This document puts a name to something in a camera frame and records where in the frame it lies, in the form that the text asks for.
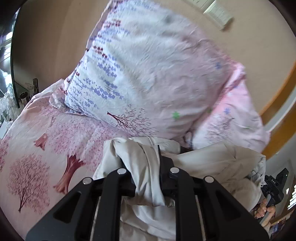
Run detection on beige puffer jacket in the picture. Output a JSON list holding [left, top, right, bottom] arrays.
[[92, 136, 266, 241]]

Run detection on person's right hand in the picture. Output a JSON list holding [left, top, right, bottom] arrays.
[[254, 198, 275, 219]]

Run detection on pink tree print bedsheet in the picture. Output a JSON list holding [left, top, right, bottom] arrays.
[[1, 80, 126, 240]]

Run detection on pink floral pillow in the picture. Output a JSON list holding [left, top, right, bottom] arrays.
[[185, 62, 270, 152]]

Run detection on white lavender print pillow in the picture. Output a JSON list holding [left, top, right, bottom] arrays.
[[50, 1, 233, 139]]

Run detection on dark framed window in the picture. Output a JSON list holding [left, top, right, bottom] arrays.
[[1, 9, 20, 108]]

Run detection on white wall switch panel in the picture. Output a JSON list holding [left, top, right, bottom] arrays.
[[203, 1, 233, 30]]

